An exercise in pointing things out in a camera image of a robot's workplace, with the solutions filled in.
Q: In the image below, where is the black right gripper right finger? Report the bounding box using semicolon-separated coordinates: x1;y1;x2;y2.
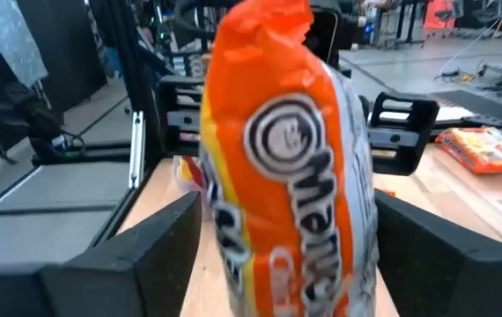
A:
373;188;502;317

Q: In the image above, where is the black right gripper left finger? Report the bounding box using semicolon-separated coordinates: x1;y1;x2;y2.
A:
0;191;203;317

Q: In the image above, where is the orange Maruchan ramen packet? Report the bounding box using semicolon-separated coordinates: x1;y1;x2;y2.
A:
197;0;383;317
434;126;502;176

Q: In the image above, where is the red cabinet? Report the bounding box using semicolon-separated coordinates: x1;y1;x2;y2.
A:
422;0;460;31

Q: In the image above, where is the black partition panel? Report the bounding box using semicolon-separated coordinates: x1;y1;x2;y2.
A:
17;0;107;111

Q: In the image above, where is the silver aluminium bracket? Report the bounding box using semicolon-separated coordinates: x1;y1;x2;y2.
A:
128;109;146;190

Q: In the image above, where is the black clamp with cables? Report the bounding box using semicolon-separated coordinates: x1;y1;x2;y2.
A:
0;81;65;158

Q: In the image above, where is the black aluminium table frame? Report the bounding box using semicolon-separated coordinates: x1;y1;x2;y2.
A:
30;0;166;247

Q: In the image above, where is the black camera cable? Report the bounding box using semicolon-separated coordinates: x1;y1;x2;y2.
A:
173;0;237;43

